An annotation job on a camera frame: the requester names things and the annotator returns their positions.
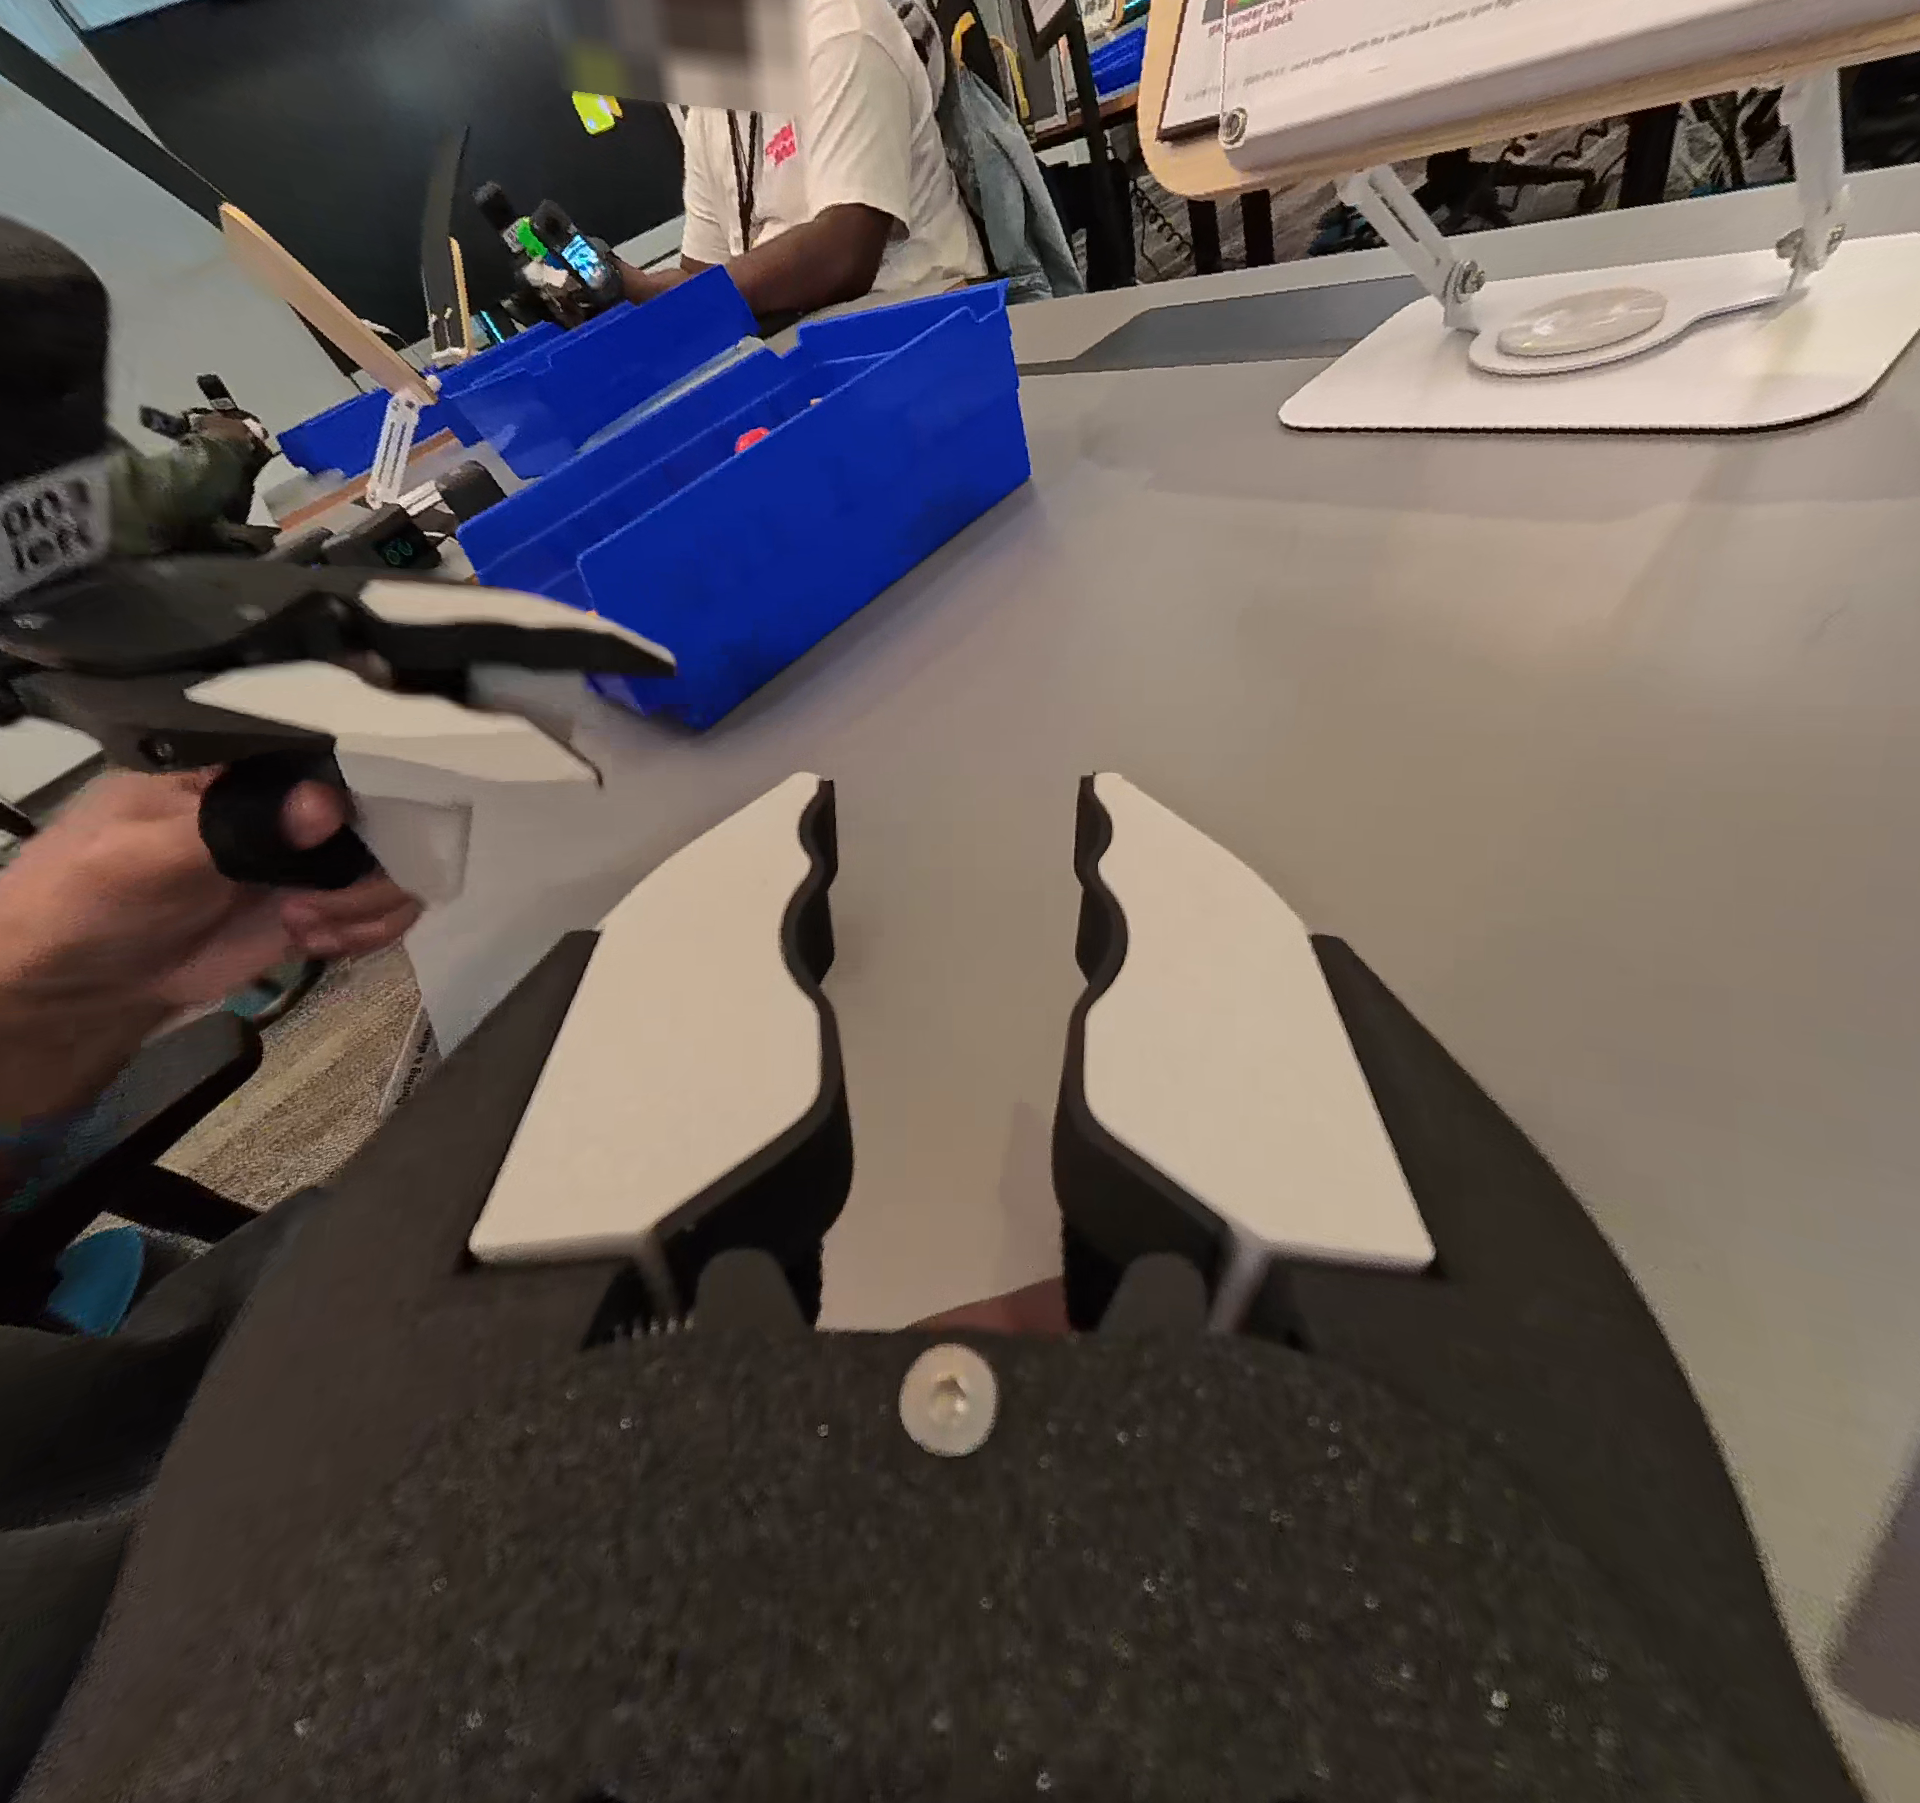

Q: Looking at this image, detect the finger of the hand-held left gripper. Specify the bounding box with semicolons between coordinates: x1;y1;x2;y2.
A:
183;660;609;786
358;580;679;711

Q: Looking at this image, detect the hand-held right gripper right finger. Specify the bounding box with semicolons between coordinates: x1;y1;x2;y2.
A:
1049;770;1440;1334

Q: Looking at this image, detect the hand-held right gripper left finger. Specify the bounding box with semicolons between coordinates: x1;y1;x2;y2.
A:
469;772;857;1332

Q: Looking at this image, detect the grey desk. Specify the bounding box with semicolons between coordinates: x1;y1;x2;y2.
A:
406;160;1920;1803

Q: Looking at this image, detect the person's left hand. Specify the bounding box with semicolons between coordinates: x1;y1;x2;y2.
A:
0;768;426;1132

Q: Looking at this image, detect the printed paper sheet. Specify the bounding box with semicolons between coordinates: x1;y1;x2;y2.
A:
374;999;442;1115

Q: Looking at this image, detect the wooden board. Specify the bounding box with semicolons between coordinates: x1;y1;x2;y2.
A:
217;202;442;406

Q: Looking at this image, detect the black office chair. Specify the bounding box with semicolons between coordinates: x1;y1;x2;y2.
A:
0;1011;269;1288

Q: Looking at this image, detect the person's teal shoe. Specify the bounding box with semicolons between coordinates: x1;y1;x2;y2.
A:
47;1222;151;1338

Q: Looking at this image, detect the person's dark sweatshirt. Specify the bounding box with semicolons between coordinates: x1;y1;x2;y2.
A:
0;1187;325;1760

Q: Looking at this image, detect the denim jacket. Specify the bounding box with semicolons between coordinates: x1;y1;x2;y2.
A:
891;0;1086;300

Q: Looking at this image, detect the instruction sheet on stand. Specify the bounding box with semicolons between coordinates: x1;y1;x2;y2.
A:
1136;0;1920;204

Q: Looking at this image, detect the clear framed instruction sheet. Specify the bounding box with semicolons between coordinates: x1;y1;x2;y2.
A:
1158;0;1920;177

